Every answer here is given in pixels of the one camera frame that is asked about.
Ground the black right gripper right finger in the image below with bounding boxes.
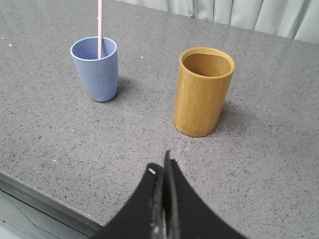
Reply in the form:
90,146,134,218
163,150,244,239

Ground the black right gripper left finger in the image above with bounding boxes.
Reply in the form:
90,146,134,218
92,163,164,239

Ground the blue plastic cup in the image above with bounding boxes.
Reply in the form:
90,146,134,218
70,36,118,102

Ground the bamboo cylinder holder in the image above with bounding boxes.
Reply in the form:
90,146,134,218
173,47,236,137

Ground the white curtain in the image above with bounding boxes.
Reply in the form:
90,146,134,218
129,0,319,44

